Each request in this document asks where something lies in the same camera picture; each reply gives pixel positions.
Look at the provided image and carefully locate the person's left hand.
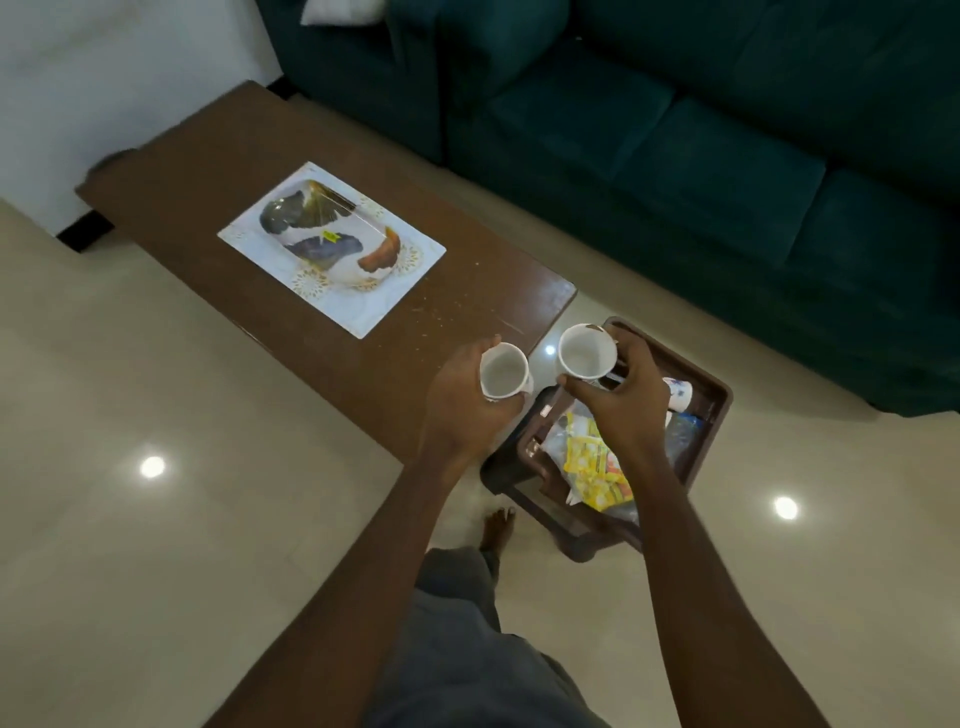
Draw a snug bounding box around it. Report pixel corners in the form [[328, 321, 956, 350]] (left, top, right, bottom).
[[419, 335, 528, 471]]

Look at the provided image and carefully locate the person's right hand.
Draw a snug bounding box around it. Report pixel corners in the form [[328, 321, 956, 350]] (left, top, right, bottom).
[[558, 323, 673, 471]]

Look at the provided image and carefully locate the yellow snack packet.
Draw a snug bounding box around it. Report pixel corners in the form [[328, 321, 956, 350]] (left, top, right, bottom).
[[562, 412, 635, 515]]

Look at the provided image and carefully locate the clear zip plastic bag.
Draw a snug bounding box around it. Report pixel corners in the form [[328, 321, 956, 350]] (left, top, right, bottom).
[[539, 397, 706, 526]]

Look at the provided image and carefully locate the white floral placemat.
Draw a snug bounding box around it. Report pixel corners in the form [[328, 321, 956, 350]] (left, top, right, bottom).
[[217, 161, 448, 340]]

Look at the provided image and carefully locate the person's left forearm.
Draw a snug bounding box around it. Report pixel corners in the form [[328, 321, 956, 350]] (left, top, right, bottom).
[[202, 442, 489, 728]]

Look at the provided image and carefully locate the person's right forearm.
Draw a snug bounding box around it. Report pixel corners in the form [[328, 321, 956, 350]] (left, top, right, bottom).
[[611, 446, 830, 728]]

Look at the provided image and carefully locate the person's right foot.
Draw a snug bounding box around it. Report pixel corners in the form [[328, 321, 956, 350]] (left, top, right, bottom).
[[479, 507, 517, 556]]

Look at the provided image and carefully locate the person's grey shirt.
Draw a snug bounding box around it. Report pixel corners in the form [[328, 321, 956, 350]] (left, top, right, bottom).
[[363, 547, 613, 728]]

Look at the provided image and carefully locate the brown plastic stool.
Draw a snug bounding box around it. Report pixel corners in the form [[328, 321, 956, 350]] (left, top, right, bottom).
[[479, 316, 735, 564]]

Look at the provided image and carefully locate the leaf print serving tray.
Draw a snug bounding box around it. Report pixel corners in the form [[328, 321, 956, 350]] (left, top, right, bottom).
[[258, 178, 406, 294]]

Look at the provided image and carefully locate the long green sofa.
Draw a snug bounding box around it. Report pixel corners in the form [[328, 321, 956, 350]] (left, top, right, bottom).
[[440, 0, 960, 418]]

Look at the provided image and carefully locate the green armchair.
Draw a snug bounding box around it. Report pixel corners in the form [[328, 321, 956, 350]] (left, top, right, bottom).
[[254, 0, 451, 166]]

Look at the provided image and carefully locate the brown wooden table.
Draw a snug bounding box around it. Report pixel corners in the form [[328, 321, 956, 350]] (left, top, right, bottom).
[[74, 80, 579, 466]]

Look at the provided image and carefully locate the white pillow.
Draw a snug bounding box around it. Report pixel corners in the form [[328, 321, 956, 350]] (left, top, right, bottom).
[[299, 0, 388, 28]]

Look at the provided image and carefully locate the dark round waste bin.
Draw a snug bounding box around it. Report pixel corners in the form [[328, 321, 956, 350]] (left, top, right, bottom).
[[82, 148, 140, 189]]

